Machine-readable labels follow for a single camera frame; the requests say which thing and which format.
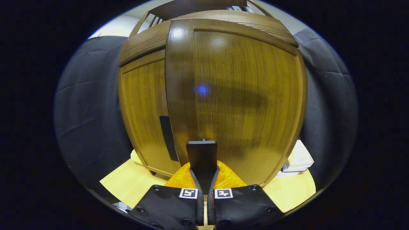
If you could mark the wooden cabinet door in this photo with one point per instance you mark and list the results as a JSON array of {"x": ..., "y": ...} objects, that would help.
[
  {"x": 239, "y": 95},
  {"x": 143, "y": 105}
]

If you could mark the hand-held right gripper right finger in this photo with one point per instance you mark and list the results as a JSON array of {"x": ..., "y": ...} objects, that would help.
[{"x": 211, "y": 207}]

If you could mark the wooden cabinet drawer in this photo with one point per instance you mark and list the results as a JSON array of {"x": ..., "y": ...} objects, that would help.
[{"x": 143, "y": 44}]

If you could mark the wooden double-door shoe cabinet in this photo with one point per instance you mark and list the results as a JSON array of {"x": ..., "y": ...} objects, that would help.
[{"x": 191, "y": 8}]

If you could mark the dark navy book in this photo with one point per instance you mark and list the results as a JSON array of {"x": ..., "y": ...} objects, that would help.
[{"x": 248, "y": 9}]

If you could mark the black backdrop cloth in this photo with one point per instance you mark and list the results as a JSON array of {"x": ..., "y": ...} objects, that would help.
[{"x": 86, "y": 111}]

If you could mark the light grey book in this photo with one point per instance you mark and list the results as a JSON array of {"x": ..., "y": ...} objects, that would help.
[{"x": 236, "y": 8}]

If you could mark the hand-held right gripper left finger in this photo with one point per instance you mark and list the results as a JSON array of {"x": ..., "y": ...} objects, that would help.
[{"x": 200, "y": 207}]

